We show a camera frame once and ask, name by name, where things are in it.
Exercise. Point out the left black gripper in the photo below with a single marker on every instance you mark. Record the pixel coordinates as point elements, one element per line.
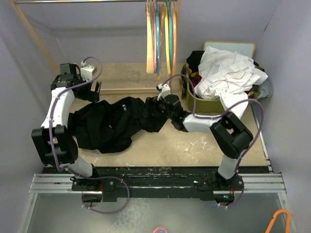
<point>91,95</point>

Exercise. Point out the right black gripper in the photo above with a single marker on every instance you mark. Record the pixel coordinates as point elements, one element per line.
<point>153,102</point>

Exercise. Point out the black shirt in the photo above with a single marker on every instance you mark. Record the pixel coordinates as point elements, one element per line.
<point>108,128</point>

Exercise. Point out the beige plastic hanger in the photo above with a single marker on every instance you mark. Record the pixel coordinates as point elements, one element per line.
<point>149,55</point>

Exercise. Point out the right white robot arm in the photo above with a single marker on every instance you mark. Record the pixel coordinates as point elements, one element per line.
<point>231,135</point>

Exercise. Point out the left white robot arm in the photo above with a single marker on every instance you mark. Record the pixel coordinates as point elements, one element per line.
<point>52,140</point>

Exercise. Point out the yellow plastic hanger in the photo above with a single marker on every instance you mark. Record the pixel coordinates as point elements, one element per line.
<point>166,23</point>

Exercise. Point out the white shirt pile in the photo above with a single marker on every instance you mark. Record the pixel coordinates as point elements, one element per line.
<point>227,76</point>

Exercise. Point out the blue plastic hanger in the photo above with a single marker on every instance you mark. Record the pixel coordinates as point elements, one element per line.
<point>157,22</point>

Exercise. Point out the pink plastic hanger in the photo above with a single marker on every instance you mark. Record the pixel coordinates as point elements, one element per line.
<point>154,33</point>

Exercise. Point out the teal plastic hanger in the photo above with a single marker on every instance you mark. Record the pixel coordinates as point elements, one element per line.
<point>170,25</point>

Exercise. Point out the pink hanger on floor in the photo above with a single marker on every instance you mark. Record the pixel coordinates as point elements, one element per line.
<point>161,229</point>

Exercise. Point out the wooden clothes rack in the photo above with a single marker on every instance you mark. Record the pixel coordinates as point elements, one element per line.
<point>115,32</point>

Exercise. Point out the green laundry basket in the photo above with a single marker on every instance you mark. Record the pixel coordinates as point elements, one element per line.
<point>202,105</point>

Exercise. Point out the grey cloth behind basket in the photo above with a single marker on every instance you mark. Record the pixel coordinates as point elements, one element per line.
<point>265,89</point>

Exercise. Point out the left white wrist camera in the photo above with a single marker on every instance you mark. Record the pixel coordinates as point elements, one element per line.
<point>88,72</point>

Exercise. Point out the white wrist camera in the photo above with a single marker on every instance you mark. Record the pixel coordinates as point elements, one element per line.
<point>88,72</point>
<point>164,90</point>

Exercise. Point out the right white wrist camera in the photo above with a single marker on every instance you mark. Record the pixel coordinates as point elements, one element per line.
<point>164,90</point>

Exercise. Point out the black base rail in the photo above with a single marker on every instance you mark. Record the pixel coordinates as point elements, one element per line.
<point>112,183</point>

